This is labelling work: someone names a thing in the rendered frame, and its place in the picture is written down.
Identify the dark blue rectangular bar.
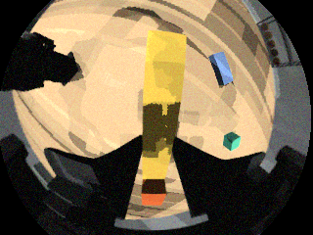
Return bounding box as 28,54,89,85
208,51,234,86

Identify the yellow long bar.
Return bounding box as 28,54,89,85
141,30,187,205

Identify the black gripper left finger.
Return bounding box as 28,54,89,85
43,134,142,220

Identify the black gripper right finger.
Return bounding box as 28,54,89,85
172,136,266,218

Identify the green cube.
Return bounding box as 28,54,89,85
223,132,242,152

